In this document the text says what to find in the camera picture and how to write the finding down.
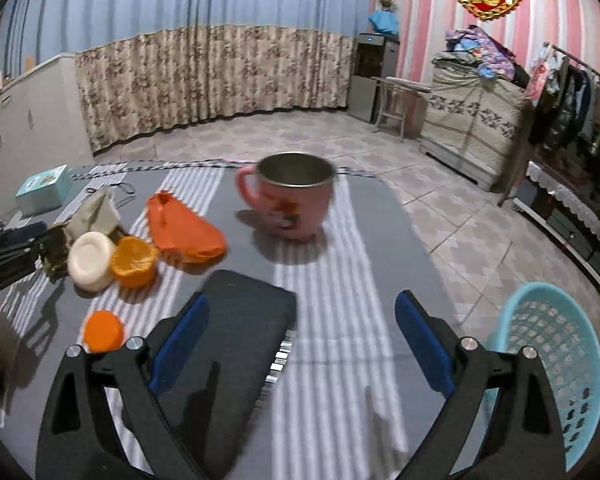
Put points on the pile of clothes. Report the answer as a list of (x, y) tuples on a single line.
[(472, 47)]

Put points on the grey striped table cloth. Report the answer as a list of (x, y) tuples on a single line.
[(351, 402)]

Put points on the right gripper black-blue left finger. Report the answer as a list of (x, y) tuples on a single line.
[(102, 418)]

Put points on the blue floral curtain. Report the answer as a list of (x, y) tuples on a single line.
[(149, 65)]

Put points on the small potted plant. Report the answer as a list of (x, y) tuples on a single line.
[(387, 5)]

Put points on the pink metal mug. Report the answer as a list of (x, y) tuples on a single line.
[(290, 192)]

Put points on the white round plastic lid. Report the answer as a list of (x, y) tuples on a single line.
[(89, 261)]

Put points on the white low cabinet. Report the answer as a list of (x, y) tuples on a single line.
[(41, 126)]

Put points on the teal plastic basket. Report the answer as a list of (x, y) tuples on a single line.
[(543, 316)]

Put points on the beige paper bag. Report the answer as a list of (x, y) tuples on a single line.
[(97, 213)]

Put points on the cloth covered cabinet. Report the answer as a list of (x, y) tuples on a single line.
[(472, 123)]

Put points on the black power bank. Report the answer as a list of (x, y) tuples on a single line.
[(210, 370)]

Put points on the small orange peel piece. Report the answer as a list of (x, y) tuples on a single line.
[(103, 332)]

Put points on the orange peel half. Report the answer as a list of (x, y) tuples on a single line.
[(134, 262)]

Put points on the grey water dispenser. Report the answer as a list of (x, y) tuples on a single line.
[(375, 57)]

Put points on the blue water bottle cover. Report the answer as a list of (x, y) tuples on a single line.
[(385, 23)]

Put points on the small side table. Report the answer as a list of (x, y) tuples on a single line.
[(394, 95)]

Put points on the teal tissue box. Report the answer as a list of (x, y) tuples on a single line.
[(44, 192)]

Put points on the clothes rack with garments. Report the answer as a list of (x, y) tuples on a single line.
[(556, 180)]

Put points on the orange plastic bag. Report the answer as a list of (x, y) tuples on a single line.
[(178, 231)]

